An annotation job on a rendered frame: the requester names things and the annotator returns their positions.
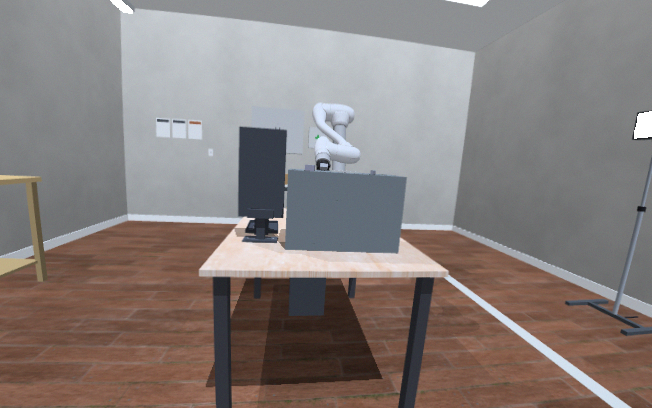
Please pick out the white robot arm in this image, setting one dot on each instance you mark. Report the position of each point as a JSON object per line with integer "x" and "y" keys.
{"x": 339, "y": 116}

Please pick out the grey tool chest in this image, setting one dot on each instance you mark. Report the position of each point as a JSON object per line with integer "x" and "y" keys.
{"x": 344, "y": 211}

